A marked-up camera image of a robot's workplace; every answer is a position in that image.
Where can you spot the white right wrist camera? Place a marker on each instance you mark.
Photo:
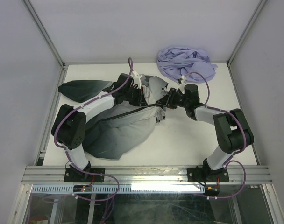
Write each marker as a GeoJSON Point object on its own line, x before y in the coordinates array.
{"type": "Point", "coordinates": [181, 83]}

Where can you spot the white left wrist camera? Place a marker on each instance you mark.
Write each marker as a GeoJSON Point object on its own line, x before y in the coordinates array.
{"type": "Point", "coordinates": [137, 79]}

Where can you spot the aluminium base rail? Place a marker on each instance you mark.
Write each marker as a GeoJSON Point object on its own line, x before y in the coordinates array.
{"type": "Point", "coordinates": [235, 174]}

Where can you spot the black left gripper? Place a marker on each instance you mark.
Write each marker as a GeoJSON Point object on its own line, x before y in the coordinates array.
{"type": "Point", "coordinates": [138, 102]}

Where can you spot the aluminium corner post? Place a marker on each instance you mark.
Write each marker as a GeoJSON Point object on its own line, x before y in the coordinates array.
{"type": "Point", "coordinates": [258, 10]}
{"type": "Point", "coordinates": [35, 17]}

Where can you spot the crumpled lavender cloth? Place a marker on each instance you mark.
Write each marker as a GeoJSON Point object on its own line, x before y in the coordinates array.
{"type": "Point", "coordinates": [194, 64]}

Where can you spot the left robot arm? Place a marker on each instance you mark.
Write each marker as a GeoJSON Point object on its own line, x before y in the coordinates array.
{"type": "Point", "coordinates": [92, 97]}

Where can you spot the slotted grey cable duct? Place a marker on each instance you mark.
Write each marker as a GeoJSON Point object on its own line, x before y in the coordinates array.
{"type": "Point", "coordinates": [148, 188]}

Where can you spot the dark green grey jacket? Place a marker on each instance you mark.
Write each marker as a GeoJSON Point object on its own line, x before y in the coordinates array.
{"type": "Point", "coordinates": [110, 141]}

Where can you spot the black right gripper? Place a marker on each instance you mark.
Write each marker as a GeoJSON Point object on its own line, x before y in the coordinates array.
{"type": "Point", "coordinates": [168, 99]}

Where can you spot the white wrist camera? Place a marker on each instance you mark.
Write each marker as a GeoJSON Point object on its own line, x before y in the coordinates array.
{"type": "Point", "coordinates": [137, 79]}
{"type": "Point", "coordinates": [181, 83]}

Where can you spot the left aluminium corner post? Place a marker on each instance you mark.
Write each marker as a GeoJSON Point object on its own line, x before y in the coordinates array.
{"type": "Point", "coordinates": [35, 17]}

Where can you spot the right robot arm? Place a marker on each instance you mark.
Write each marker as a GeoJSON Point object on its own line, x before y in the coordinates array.
{"type": "Point", "coordinates": [232, 130]}

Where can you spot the right aluminium corner post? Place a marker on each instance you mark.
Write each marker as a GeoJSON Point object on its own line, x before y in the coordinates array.
{"type": "Point", "coordinates": [258, 10]}

